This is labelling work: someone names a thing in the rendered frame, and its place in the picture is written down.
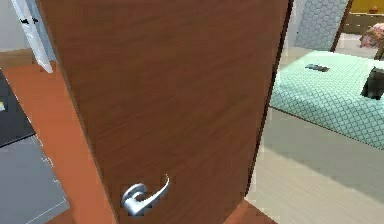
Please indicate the brown wooden room door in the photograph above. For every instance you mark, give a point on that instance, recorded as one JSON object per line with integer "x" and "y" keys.
{"x": 173, "y": 93}

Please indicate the black remote control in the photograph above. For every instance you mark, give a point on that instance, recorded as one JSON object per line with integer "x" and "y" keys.
{"x": 317, "y": 67}

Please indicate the bed with green quilt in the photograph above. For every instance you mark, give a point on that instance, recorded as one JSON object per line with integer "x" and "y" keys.
{"x": 328, "y": 96}

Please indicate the white room door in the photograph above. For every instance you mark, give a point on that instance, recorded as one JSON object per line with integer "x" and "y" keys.
{"x": 33, "y": 33}

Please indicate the black flat mat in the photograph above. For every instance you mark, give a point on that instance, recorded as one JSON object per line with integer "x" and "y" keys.
{"x": 11, "y": 116}

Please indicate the black box-shaped object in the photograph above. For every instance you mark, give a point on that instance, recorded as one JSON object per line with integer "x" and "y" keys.
{"x": 375, "y": 83}

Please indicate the olive chest of drawers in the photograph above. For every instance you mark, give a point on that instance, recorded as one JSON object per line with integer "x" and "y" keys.
{"x": 363, "y": 22}

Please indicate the pink patterned armchair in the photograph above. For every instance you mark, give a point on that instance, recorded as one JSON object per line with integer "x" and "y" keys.
{"x": 373, "y": 36}

